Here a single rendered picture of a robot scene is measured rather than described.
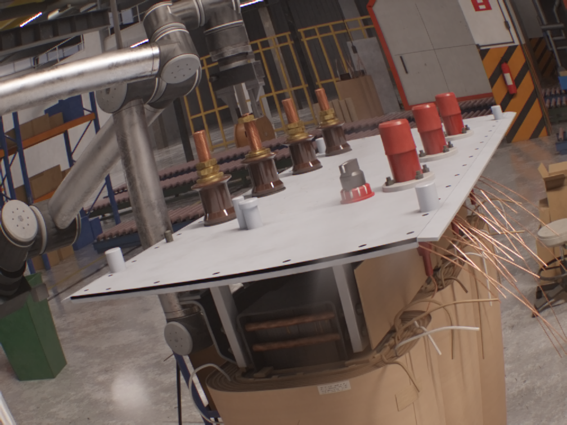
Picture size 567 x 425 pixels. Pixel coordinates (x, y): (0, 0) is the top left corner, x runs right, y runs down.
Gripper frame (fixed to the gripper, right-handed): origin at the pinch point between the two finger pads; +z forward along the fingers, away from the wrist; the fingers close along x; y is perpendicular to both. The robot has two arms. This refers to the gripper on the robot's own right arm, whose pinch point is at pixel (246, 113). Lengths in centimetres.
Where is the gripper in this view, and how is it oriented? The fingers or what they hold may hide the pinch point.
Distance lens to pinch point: 235.1
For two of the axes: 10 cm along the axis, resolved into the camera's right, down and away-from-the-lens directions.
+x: 8.7, -1.8, -4.5
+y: -4.0, 2.4, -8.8
